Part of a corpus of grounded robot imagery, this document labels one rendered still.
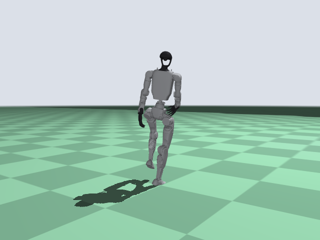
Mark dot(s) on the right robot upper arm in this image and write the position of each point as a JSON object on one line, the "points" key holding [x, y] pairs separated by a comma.
{"points": [[177, 84]]}

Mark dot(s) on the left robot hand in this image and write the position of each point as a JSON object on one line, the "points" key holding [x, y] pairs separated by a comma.
{"points": [[140, 117]]}

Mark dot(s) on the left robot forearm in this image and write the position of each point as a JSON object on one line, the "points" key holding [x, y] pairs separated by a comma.
{"points": [[142, 101]]}

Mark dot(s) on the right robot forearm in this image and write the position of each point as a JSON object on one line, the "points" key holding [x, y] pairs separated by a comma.
{"points": [[177, 101]]}

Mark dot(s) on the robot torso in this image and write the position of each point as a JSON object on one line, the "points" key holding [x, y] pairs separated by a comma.
{"points": [[161, 89]]}

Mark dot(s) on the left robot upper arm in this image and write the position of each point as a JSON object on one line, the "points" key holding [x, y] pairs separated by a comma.
{"points": [[147, 82]]}

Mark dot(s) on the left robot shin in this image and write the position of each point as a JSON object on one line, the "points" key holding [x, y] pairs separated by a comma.
{"points": [[151, 147]]}

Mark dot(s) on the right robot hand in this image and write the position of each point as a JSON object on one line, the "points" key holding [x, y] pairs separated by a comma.
{"points": [[173, 110]]}

